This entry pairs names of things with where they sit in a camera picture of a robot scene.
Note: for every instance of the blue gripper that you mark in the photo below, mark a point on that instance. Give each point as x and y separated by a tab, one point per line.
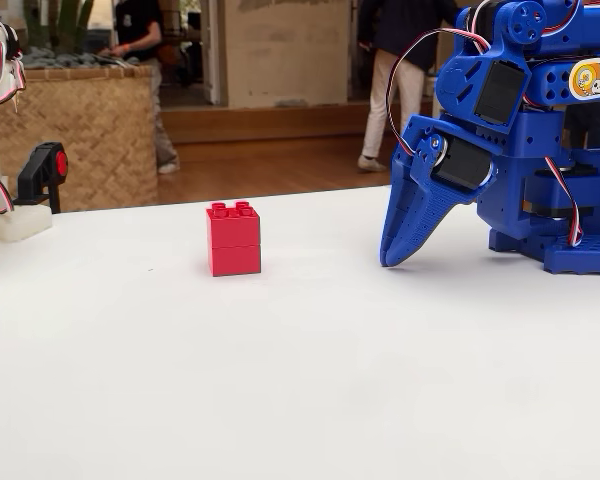
442	192

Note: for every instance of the red lego bricks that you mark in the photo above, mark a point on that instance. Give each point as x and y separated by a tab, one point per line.
232	245

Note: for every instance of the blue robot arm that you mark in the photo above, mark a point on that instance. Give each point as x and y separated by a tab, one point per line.
530	165

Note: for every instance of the person in white trousers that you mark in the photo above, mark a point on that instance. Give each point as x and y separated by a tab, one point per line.
387	100

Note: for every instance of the person in black shirt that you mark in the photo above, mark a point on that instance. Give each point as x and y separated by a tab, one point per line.
137	25

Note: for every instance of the woven wicker planter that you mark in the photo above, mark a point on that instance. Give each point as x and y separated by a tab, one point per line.
80	135

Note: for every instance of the black clamp with red knob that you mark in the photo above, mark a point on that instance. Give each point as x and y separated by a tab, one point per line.
40	167

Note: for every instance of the grey pebbles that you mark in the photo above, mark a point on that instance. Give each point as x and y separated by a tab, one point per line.
65	60

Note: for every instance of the green plant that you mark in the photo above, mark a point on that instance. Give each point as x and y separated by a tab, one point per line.
60	25

